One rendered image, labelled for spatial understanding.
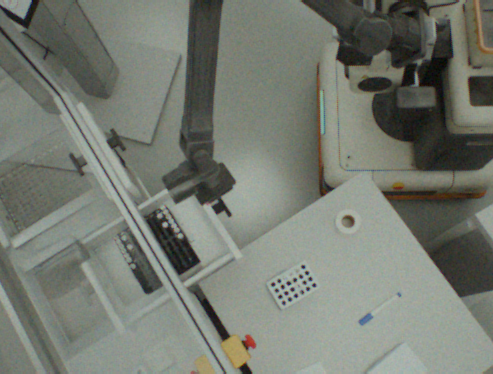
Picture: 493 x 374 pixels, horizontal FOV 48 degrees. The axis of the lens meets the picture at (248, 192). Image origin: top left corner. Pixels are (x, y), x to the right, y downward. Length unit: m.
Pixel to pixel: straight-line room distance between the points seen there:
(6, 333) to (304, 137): 2.19
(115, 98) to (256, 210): 0.82
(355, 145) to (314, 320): 0.85
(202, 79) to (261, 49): 1.56
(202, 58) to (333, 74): 1.25
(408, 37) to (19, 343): 1.09
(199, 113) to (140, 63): 1.53
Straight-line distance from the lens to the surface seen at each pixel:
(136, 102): 2.58
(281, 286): 1.57
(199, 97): 1.13
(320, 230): 1.59
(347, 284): 1.58
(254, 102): 2.54
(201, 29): 1.08
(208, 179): 1.23
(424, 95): 1.78
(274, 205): 2.39
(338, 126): 2.21
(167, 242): 1.47
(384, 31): 1.24
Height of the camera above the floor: 2.32
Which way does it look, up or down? 75 degrees down
